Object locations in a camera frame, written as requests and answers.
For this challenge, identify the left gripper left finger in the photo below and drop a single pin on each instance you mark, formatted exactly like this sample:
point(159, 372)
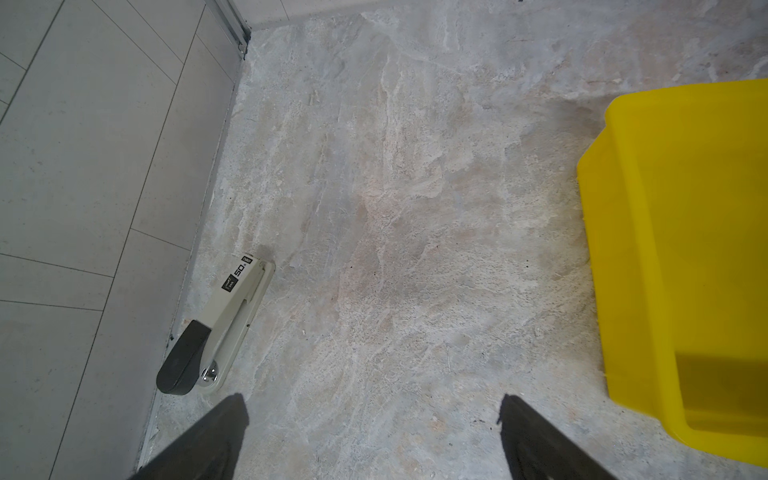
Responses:
point(207, 450)

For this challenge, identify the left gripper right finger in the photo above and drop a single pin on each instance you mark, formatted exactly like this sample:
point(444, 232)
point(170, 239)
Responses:
point(535, 449)

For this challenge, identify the yellow plastic bin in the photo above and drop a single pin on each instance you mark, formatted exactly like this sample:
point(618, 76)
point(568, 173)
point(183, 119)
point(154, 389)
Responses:
point(674, 200)

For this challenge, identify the beige black stapler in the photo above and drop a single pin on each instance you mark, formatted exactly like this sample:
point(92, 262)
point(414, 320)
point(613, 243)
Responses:
point(204, 353)

